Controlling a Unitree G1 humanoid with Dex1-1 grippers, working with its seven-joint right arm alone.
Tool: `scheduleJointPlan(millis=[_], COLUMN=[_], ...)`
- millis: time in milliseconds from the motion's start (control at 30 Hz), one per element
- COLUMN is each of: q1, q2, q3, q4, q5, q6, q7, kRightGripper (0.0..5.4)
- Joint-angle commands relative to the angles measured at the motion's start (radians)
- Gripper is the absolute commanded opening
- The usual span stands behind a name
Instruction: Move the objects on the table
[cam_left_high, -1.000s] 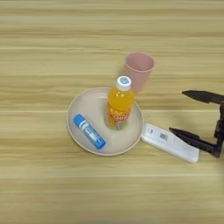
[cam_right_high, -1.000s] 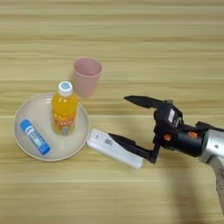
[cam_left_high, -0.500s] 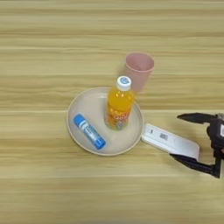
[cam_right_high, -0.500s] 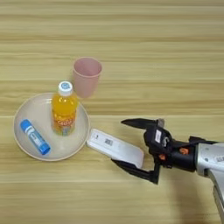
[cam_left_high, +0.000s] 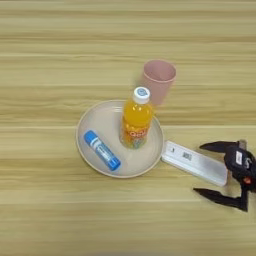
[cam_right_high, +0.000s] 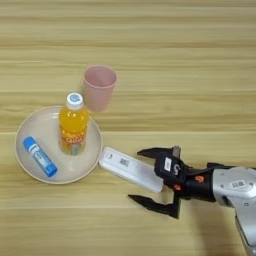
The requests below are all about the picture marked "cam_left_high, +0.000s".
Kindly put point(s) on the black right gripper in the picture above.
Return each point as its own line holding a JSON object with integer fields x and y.
{"x": 250, "y": 180}

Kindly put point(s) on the orange juice bottle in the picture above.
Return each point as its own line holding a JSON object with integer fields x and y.
{"x": 136, "y": 120}

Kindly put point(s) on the pink plastic cup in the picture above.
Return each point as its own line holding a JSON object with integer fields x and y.
{"x": 160, "y": 75}

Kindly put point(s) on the small black box white label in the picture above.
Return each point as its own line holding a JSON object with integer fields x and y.
{"x": 237, "y": 158}

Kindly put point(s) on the blue glue stick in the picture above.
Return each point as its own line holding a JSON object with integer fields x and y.
{"x": 101, "y": 150}

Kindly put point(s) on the beige round plate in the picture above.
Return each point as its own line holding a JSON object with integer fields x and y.
{"x": 100, "y": 120}

